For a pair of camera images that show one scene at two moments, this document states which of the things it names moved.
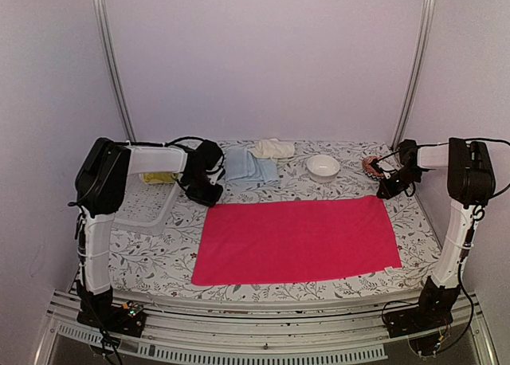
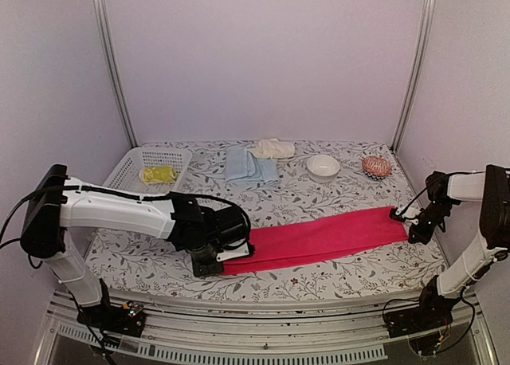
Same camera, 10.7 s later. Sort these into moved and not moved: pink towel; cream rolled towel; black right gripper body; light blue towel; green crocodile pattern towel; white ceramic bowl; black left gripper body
Moved: black left gripper body; black right gripper body; pink towel
Not moved: white ceramic bowl; green crocodile pattern towel; cream rolled towel; light blue towel
